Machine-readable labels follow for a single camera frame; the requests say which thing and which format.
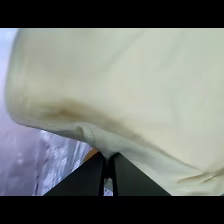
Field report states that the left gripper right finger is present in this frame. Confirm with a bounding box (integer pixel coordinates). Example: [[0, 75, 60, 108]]
[[107, 152, 172, 197]]

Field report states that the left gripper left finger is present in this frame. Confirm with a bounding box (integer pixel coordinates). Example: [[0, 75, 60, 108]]
[[44, 152, 109, 197]]

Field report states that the cream garment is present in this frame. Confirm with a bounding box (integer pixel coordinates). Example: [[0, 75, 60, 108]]
[[4, 28, 224, 197]]

